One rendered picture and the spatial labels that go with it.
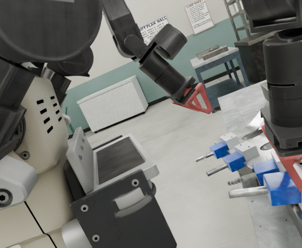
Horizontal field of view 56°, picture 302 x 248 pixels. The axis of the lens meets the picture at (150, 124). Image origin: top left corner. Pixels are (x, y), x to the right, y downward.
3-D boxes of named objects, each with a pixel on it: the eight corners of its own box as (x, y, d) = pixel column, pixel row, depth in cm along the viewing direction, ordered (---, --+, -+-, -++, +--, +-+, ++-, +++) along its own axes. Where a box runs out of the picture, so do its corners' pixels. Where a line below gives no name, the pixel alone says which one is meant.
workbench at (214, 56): (211, 114, 446) (190, 61, 428) (203, 94, 628) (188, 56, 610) (255, 97, 432) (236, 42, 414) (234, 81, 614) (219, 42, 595)
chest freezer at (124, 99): (150, 106, 772) (136, 74, 753) (146, 113, 699) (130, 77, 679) (101, 126, 803) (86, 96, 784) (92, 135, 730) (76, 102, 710)
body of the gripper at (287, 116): (306, 111, 42) (303, 62, 39) (341, 143, 33) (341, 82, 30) (260, 119, 43) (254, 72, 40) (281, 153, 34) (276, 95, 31)
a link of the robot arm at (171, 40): (117, 47, 72) (121, 43, 63) (146, 13, 72) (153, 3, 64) (153, 78, 75) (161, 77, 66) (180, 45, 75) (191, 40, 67)
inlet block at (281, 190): (233, 219, 42) (228, 190, 40) (228, 198, 46) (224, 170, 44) (330, 209, 39) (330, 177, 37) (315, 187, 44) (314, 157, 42)
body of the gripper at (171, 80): (184, 81, 77) (163, 63, 75) (198, 80, 67) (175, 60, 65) (169, 100, 77) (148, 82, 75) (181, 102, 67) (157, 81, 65)
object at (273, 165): (233, 202, 53) (223, 177, 52) (231, 188, 58) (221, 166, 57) (306, 182, 50) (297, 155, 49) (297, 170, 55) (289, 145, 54)
